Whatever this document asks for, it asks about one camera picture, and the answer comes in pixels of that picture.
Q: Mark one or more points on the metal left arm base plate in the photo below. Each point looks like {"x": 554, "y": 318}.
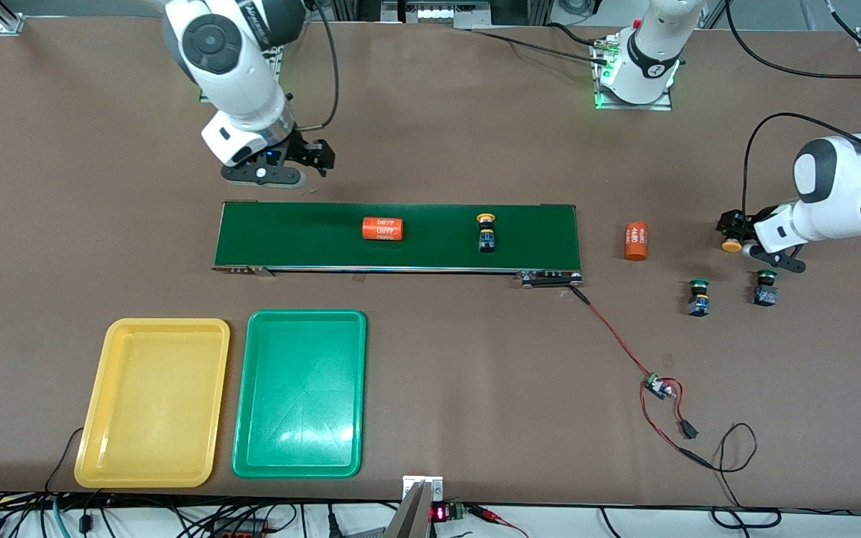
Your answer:
{"x": 658, "y": 106}

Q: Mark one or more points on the red LED display module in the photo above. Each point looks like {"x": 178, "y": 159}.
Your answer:
{"x": 439, "y": 513}

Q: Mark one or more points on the grey aluminium profile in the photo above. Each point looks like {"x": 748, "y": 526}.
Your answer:
{"x": 409, "y": 519}

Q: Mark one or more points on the green plastic tray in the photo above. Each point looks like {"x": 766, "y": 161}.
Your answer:
{"x": 300, "y": 396}

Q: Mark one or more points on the small speed controller board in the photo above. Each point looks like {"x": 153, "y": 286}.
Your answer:
{"x": 655, "y": 385}

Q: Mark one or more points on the white background device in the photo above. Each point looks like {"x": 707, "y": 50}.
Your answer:
{"x": 434, "y": 11}

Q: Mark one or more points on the green mushroom push button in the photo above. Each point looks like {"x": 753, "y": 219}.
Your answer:
{"x": 765, "y": 295}
{"x": 699, "y": 302}

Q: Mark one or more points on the white mounting bracket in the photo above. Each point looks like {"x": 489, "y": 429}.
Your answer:
{"x": 434, "y": 486}

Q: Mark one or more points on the red clip lead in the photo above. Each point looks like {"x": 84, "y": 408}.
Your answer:
{"x": 501, "y": 521}

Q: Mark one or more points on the orange power strip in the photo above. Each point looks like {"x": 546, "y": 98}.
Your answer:
{"x": 240, "y": 529}

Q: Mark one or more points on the yellow plastic tray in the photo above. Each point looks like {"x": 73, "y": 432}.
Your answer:
{"x": 150, "y": 403}

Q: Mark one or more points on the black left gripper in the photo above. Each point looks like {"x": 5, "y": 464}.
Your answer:
{"x": 743, "y": 223}

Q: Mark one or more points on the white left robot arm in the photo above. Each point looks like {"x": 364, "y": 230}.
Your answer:
{"x": 834, "y": 187}

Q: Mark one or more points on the aluminium frame profile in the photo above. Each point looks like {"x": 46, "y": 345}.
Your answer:
{"x": 6, "y": 16}

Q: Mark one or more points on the green conveyor belt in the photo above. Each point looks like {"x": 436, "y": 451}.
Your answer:
{"x": 438, "y": 258}

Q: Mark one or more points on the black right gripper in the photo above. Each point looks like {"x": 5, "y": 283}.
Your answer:
{"x": 300, "y": 149}

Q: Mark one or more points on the black plug connector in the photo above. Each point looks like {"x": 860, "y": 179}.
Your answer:
{"x": 689, "y": 430}

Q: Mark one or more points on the yellow mushroom push button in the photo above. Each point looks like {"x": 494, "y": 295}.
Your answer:
{"x": 732, "y": 245}
{"x": 487, "y": 240}

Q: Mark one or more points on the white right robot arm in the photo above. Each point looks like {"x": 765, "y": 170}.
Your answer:
{"x": 244, "y": 82}

